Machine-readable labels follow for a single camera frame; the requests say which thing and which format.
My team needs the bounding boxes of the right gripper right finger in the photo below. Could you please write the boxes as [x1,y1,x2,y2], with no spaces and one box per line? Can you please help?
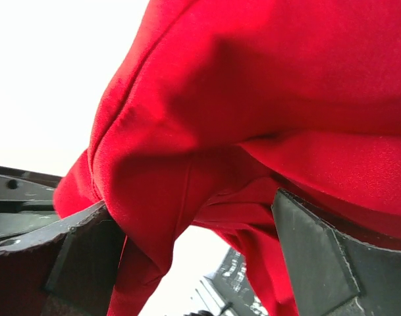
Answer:
[271,189,401,316]

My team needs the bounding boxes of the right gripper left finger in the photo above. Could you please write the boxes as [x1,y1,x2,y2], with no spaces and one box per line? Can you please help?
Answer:
[0,202,124,315]

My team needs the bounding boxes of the red dress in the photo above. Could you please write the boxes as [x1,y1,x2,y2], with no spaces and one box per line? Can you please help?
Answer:
[53,1,401,315]

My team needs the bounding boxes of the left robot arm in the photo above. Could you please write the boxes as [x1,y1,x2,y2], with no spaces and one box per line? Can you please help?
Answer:
[0,166,61,242]

